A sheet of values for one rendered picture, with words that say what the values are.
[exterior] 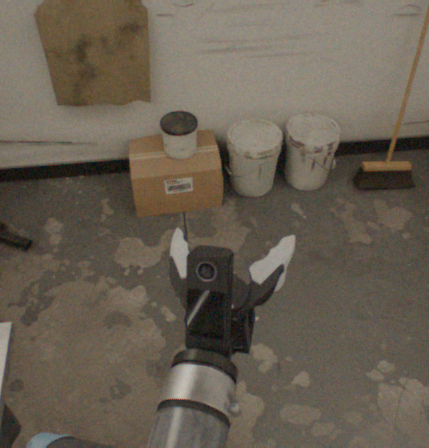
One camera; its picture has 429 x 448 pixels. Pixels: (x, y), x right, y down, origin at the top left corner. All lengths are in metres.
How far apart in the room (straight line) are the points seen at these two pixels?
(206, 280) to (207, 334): 0.06
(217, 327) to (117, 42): 2.30
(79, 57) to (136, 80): 0.32
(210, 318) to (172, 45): 2.38
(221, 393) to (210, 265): 0.13
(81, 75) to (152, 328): 1.33
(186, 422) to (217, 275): 0.14
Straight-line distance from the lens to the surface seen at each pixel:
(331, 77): 3.12
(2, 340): 1.46
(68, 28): 2.74
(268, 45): 2.91
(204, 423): 0.51
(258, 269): 0.61
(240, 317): 0.58
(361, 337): 2.61
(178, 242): 0.65
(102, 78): 2.88
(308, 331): 2.57
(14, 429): 1.82
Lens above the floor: 2.17
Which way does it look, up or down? 48 degrees down
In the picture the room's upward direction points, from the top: straight up
